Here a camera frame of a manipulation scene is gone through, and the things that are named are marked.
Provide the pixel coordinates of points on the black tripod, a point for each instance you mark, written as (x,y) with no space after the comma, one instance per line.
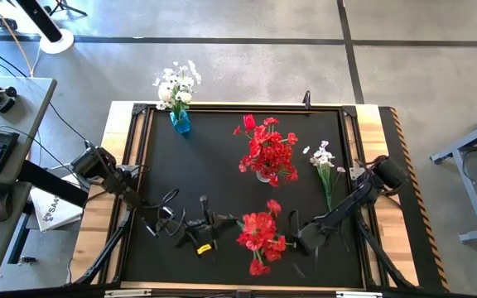
(66,6)

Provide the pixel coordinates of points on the black aluminium table frame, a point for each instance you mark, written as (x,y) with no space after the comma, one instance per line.
(242,107)

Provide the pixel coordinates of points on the white printed box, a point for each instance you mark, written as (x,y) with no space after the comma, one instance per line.
(56,207)

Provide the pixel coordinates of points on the black stand bar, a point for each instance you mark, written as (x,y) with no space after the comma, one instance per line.
(39,18)

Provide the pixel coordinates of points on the black diagonal frame strut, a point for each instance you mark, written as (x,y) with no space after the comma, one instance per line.
(381,256)
(102,252)

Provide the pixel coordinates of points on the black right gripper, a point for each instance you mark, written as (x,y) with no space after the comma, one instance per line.
(319,232)

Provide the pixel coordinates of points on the red artificial tulip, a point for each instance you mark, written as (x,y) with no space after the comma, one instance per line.
(249,122)

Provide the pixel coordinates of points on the black desk support beam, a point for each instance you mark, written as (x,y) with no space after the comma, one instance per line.
(52,184)

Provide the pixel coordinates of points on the gray desk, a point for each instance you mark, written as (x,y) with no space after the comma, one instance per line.
(23,103)

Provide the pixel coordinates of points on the silver metal bracket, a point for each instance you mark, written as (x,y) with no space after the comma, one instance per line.
(358,294)
(126,293)

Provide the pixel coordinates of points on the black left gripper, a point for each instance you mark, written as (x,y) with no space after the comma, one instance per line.
(201,240)

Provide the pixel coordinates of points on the gray metal table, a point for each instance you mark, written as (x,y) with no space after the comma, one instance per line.
(472,194)

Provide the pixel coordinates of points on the black computer mouse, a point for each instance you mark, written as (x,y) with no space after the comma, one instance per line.
(0,203)

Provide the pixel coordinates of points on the blue glass vase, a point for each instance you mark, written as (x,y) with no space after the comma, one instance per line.
(180,122)

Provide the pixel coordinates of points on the small blue-gray camera box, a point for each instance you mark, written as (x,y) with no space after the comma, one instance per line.
(242,294)

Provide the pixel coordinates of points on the black table-edge hook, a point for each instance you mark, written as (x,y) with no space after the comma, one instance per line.
(306,99)

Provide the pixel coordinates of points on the white round stand base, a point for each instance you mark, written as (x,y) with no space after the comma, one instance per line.
(58,43)

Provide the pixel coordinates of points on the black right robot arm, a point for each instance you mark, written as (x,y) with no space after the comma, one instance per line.
(346,205)

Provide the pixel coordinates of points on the white artificial flower bunch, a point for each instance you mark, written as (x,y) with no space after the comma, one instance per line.
(176,78)
(323,159)
(195,72)

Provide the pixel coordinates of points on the clear glass vase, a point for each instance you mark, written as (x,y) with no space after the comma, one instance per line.
(262,178)

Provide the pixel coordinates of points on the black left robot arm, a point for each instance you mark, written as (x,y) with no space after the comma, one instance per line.
(118,186)

